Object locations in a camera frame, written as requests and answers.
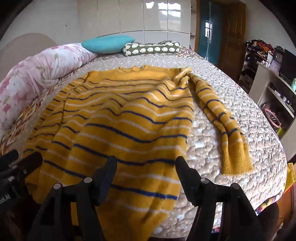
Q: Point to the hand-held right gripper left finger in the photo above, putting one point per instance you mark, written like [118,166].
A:
[109,176]

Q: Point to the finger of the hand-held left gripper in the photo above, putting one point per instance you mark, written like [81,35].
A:
[30,162]
[10,157]

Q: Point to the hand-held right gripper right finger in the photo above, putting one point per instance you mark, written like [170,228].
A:
[185,178]

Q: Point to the yellow striped sweater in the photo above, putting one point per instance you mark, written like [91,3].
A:
[129,120]

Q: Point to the pink floral quilt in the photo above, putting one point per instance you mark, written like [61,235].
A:
[34,74]

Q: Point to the bed with quilted mattress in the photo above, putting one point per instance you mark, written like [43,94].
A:
[231,92]

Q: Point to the pink hoop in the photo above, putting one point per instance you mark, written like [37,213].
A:
[272,122]

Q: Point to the yellow bag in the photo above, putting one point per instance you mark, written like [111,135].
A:
[291,176]

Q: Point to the white shelf unit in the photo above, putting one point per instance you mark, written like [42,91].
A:
[261,83]

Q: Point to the teal pillow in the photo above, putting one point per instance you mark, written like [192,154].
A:
[106,44]

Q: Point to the olive sheep print bolster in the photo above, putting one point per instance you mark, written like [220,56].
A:
[150,49]

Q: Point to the green cup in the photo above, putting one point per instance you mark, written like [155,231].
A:
[294,84]

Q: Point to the pale lavender box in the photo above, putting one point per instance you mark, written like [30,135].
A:
[275,65]

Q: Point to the brown wooden door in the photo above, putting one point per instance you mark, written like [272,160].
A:
[232,39]

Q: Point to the teal glass door panel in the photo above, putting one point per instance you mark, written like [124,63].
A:
[209,30]

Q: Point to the black television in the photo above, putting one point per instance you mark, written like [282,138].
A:
[288,64]

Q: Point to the white glossy wardrobe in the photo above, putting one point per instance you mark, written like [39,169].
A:
[157,18]

